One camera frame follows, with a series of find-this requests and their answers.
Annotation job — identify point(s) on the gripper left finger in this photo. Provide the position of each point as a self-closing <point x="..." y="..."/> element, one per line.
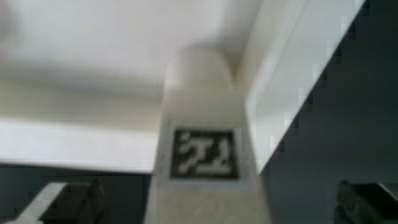
<point x="69" y="203"/>

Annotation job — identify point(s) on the white leg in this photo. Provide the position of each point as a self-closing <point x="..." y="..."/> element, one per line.
<point x="206" y="187"/>

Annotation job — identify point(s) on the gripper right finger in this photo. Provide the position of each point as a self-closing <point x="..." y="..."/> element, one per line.
<point x="366" y="203"/>

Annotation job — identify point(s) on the white square tabletop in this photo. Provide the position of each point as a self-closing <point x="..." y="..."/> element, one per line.
<point x="85" y="50"/>

